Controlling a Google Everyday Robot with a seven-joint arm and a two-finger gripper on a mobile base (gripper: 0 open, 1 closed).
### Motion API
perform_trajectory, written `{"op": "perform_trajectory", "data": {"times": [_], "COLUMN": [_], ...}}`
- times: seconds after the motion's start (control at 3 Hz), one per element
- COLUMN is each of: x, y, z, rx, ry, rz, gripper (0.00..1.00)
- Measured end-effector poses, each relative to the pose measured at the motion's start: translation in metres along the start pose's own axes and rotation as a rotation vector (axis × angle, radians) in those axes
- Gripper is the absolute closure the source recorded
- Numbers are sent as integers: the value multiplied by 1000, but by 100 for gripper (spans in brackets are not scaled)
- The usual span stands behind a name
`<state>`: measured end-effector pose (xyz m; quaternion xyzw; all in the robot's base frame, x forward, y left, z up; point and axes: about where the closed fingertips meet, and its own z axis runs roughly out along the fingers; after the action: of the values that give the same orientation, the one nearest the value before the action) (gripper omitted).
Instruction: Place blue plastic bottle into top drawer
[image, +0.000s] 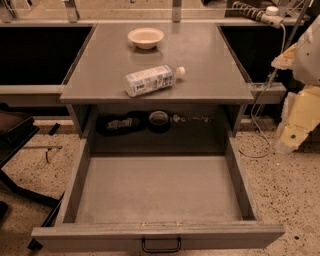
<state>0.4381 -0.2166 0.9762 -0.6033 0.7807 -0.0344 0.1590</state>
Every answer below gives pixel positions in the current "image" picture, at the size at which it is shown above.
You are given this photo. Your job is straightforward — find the grey cabinet desk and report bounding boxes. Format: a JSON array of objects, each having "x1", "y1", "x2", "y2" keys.
[{"x1": 61, "y1": 23, "x2": 253, "y2": 136}]

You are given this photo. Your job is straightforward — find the black chair base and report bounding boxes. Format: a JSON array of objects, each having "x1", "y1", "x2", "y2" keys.
[{"x1": 0, "y1": 103, "x2": 66, "y2": 251}]

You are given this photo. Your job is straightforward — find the grey open top drawer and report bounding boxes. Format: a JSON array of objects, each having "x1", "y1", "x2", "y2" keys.
[{"x1": 31, "y1": 134, "x2": 287, "y2": 253}]

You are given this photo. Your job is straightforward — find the white bowl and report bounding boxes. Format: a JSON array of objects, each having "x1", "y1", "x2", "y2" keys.
[{"x1": 128, "y1": 28, "x2": 164, "y2": 50}]

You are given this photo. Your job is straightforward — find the white cable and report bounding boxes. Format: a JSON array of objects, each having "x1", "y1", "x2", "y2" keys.
[{"x1": 237, "y1": 23, "x2": 288, "y2": 159}]

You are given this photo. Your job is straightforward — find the small metal parts in cabinet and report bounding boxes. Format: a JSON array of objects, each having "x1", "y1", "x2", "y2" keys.
[{"x1": 170, "y1": 114, "x2": 213, "y2": 123}]

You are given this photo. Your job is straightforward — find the ribbed hose with white cap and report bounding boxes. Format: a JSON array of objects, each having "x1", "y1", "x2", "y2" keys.
[{"x1": 231, "y1": 0, "x2": 285, "y2": 30}]

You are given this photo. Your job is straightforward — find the black drawer handle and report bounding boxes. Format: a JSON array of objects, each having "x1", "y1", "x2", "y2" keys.
[{"x1": 141, "y1": 238, "x2": 182, "y2": 254}]

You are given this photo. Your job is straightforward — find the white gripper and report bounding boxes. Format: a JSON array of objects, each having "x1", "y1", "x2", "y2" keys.
[{"x1": 271, "y1": 15, "x2": 320, "y2": 154}]

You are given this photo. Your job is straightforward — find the black bag with tool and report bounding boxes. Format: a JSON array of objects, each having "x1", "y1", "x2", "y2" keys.
[{"x1": 96, "y1": 111, "x2": 148, "y2": 137}]

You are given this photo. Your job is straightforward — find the black tape roll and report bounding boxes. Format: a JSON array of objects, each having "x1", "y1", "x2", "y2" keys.
[{"x1": 148, "y1": 111, "x2": 170, "y2": 133}]

